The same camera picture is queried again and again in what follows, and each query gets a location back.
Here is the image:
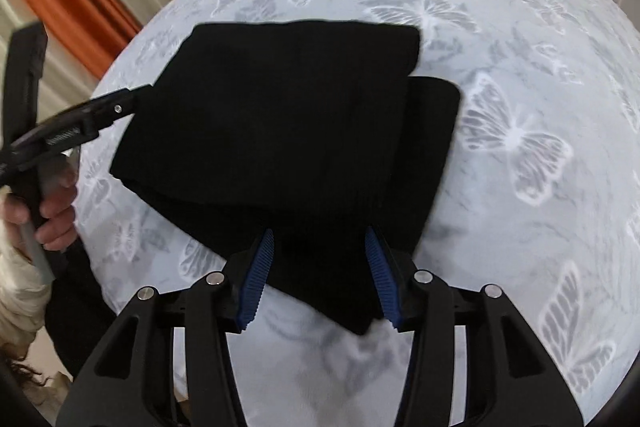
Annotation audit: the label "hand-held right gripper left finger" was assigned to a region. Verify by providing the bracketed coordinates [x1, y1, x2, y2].
[55, 227, 276, 427]

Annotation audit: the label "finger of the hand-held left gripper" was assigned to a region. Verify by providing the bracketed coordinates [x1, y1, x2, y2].
[0, 86, 151, 185]

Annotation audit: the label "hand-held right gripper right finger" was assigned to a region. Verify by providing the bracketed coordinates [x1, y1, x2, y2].
[364, 227, 586, 427]

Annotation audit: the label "black pants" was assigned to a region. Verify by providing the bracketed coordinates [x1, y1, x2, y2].
[110, 21, 462, 335]

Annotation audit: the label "person's left hand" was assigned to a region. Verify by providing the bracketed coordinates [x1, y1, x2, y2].
[0, 177, 78, 253]

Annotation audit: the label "bed with butterfly sheet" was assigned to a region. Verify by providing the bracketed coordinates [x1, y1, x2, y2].
[75, 0, 640, 427]

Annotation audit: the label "person's dark clothing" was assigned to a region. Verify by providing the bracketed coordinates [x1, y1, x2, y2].
[45, 237, 126, 378]

